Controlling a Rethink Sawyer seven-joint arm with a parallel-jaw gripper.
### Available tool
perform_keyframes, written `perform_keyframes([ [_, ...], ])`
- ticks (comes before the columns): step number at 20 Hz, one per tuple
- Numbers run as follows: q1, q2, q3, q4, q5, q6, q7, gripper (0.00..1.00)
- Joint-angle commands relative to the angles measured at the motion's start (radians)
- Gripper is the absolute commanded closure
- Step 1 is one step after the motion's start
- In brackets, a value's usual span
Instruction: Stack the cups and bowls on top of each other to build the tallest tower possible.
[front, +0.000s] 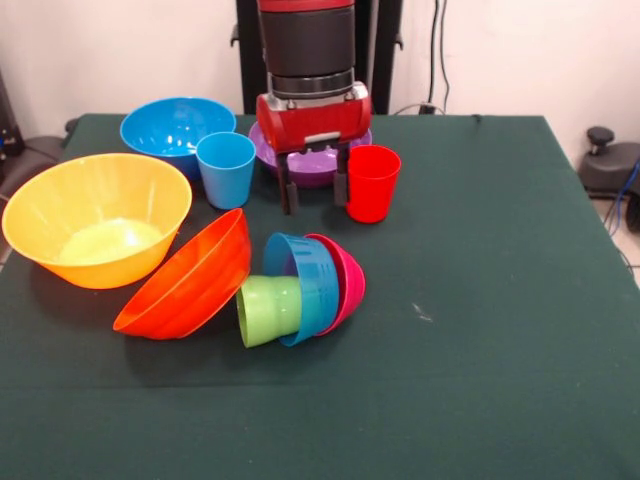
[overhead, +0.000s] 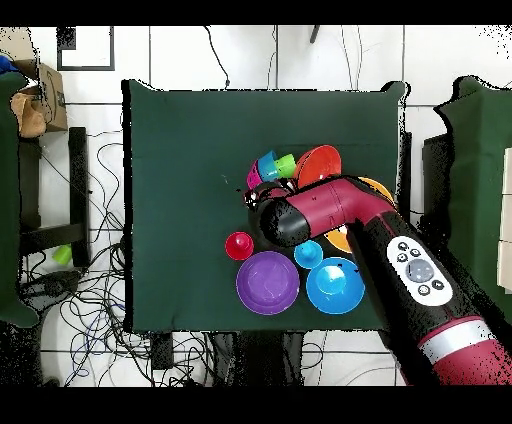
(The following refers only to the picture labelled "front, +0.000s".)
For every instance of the small blue bowl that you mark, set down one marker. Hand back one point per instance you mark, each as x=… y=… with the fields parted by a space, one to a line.
x=320 y=280

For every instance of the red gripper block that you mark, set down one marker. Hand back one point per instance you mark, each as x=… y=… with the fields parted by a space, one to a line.
x=320 y=122

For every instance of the dark green tablecloth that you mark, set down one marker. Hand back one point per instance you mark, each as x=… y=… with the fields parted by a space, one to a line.
x=450 y=350

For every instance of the orange bowl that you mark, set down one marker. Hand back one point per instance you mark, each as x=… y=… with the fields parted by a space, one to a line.
x=190 y=290

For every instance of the green cup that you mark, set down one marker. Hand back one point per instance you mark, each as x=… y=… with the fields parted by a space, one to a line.
x=265 y=310

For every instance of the red cup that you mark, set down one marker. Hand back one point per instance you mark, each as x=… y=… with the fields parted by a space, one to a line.
x=372 y=190

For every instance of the blue cup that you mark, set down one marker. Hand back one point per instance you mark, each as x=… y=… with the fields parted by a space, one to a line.
x=225 y=170

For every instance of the black equipment rack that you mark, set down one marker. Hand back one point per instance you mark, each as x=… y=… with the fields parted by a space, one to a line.
x=7 y=130

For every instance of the pink bowl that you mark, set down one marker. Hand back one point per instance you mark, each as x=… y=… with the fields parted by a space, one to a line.
x=352 y=285

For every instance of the purple bowl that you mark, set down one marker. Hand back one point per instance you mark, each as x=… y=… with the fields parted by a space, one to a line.
x=310 y=170

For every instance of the large blue bowl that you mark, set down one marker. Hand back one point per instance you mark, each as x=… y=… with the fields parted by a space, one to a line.
x=170 y=125

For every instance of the large yellow bowl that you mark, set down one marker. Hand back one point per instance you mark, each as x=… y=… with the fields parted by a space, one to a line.
x=100 y=250

